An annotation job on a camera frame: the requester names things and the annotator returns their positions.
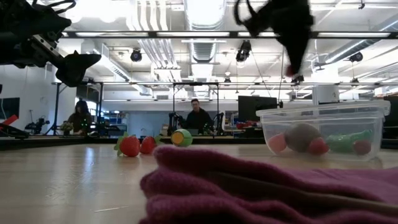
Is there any pink toy peach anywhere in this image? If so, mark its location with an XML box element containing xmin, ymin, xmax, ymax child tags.
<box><xmin>267</xmin><ymin>133</ymin><xmax>287</xmax><ymax>154</ymax></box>

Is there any red toy strawberry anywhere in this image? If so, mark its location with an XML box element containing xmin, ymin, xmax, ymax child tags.
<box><xmin>139</xmin><ymin>134</ymin><xmax>162</xmax><ymax>155</ymax></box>
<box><xmin>113</xmin><ymin>132</ymin><xmax>141</xmax><ymax>158</ymax></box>

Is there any silver ceiling duct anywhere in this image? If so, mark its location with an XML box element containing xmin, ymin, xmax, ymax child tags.
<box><xmin>183</xmin><ymin>0</ymin><xmax>228</xmax><ymax>65</ymax></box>

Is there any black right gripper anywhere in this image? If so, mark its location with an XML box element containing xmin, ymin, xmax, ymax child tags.
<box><xmin>245</xmin><ymin>0</ymin><xmax>315</xmax><ymax>75</ymax></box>

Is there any person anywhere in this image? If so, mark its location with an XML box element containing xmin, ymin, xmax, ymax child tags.
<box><xmin>67</xmin><ymin>100</ymin><xmax>93</xmax><ymax>135</ymax></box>
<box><xmin>185</xmin><ymin>98</ymin><xmax>215</xmax><ymax>134</ymax></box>

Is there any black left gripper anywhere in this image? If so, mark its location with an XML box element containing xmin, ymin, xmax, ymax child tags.
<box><xmin>0</xmin><ymin>4</ymin><xmax>103</xmax><ymax>88</ymax></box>

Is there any brown toy kiwi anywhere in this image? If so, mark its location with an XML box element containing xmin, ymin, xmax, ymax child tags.
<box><xmin>284</xmin><ymin>123</ymin><xmax>322</xmax><ymax>153</ymax></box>

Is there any black ceiling camera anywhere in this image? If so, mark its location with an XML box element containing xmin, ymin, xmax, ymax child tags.
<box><xmin>235</xmin><ymin>40</ymin><xmax>252</xmax><ymax>63</ymax></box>
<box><xmin>130</xmin><ymin>49</ymin><xmax>143</xmax><ymax>63</ymax></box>
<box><xmin>348</xmin><ymin>51</ymin><xmax>364</xmax><ymax>63</ymax></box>

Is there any dark red toy cherry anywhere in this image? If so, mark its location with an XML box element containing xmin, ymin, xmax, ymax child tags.
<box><xmin>353</xmin><ymin>139</ymin><xmax>373</xmax><ymax>156</ymax></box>
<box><xmin>307</xmin><ymin>137</ymin><xmax>330</xmax><ymax>156</ymax></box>

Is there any clear plastic tupperware container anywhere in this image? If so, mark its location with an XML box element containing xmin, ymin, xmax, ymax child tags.
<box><xmin>255</xmin><ymin>100</ymin><xmax>391</xmax><ymax>162</ymax></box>

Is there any white box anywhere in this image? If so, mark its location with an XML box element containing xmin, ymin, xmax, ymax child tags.
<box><xmin>312</xmin><ymin>84</ymin><xmax>340</xmax><ymax>106</ymax></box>

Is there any black monitor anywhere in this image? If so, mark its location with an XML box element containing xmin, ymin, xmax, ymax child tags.
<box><xmin>238</xmin><ymin>95</ymin><xmax>279</xmax><ymax>123</ymax></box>

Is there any black background frame rig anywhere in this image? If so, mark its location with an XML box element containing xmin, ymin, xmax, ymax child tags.
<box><xmin>172</xmin><ymin>82</ymin><xmax>220</xmax><ymax>136</ymax></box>

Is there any purple folded cloth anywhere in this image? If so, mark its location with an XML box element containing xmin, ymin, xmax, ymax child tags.
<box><xmin>139</xmin><ymin>145</ymin><xmax>398</xmax><ymax>224</ymax></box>

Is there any dark wall screen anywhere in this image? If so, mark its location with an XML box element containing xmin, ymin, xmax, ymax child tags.
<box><xmin>0</xmin><ymin>96</ymin><xmax>21</xmax><ymax>121</ymax></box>

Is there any green toy pea pod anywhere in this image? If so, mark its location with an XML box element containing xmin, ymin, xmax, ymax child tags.
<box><xmin>325</xmin><ymin>129</ymin><xmax>373</xmax><ymax>154</ymax></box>

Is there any red angled bar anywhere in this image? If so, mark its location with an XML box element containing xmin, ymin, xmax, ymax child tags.
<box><xmin>0</xmin><ymin>114</ymin><xmax>19</xmax><ymax>128</ymax></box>

